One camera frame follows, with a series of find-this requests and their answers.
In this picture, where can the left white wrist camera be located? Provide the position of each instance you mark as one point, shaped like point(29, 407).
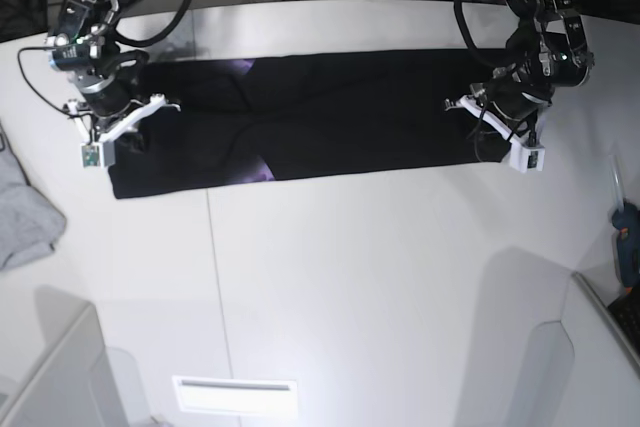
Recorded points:
point(524, 158)

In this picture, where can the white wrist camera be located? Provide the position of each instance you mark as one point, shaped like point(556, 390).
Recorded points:
point(98, 154)
point(524, 158)

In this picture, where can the black T-shirt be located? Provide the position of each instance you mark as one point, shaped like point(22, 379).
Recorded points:
point(299, 117)

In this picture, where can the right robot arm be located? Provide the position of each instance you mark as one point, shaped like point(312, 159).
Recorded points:
point(102, 64)

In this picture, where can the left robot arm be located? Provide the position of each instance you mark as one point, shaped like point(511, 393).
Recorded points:
point(548, 50)

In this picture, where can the blue glue gun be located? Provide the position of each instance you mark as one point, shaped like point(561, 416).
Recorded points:
point(625, 221)

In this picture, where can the grey cloth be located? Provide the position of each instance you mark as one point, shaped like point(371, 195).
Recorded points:
point(30, 224)

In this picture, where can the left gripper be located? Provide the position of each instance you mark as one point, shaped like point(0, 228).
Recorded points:
point(510, 107)

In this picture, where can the black keyboard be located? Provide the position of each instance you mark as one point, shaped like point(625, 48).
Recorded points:
point(626, 312)

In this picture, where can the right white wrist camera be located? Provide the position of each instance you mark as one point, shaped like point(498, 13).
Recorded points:
point(98, 154)

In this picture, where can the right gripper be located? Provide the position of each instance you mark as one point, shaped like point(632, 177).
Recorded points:
point(109, 107)

